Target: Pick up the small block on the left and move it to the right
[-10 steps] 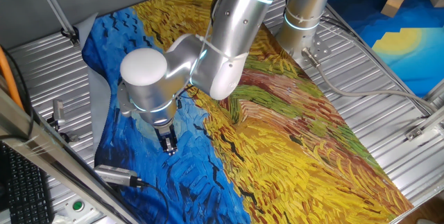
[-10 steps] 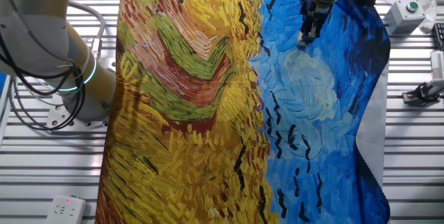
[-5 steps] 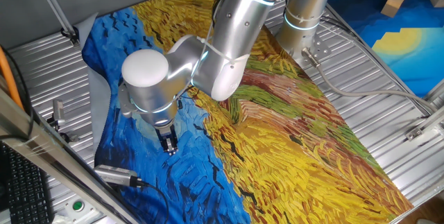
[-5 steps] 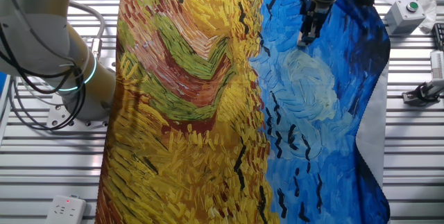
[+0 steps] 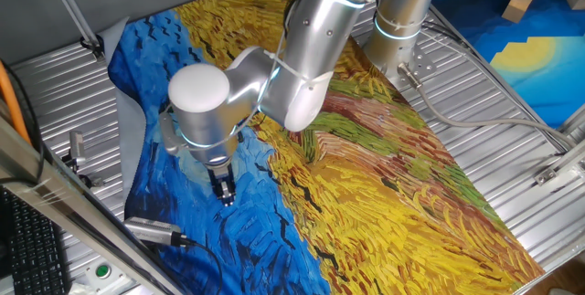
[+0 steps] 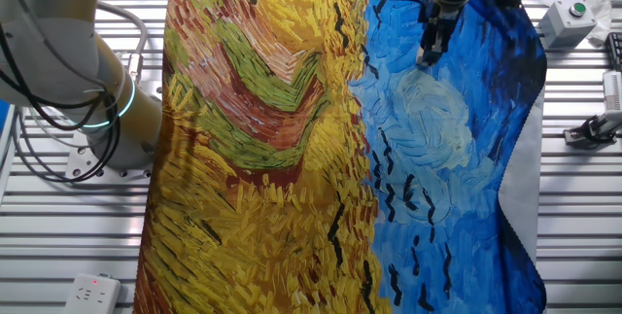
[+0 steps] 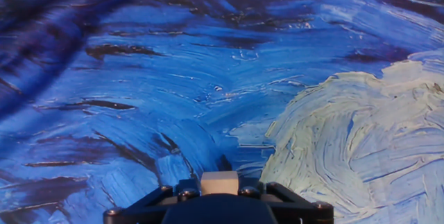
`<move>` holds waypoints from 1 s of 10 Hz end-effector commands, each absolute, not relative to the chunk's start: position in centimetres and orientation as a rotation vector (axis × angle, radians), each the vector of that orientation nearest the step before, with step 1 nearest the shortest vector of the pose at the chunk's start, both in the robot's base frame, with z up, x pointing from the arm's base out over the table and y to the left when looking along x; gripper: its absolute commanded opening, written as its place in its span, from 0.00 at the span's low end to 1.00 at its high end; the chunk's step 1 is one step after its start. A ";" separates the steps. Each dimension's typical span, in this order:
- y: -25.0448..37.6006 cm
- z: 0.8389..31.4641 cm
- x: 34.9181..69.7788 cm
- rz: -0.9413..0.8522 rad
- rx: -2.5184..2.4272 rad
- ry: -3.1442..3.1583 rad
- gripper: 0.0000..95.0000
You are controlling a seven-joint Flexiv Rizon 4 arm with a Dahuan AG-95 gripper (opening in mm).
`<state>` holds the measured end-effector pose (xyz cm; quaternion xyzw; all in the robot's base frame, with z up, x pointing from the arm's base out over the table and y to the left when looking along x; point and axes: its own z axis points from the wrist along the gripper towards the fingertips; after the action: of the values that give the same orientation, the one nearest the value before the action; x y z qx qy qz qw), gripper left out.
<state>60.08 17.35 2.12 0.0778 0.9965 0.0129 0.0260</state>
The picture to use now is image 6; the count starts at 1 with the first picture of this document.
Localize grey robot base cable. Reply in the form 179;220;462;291
94;0;150;86

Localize white power strip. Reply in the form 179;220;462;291
62;272;122;314

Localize grey box with green button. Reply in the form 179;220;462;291
536;0;598;51

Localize painted wheat field cloth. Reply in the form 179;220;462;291
133;0;548;314

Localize black keyboard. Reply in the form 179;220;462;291
605;31;622;72

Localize black base cable bundle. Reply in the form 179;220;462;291
0;21;122;185

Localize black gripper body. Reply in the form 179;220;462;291
418;1;463;38

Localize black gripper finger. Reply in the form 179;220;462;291
418;29;436;65
433;31;451;62

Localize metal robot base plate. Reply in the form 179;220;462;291
64;131;155;185

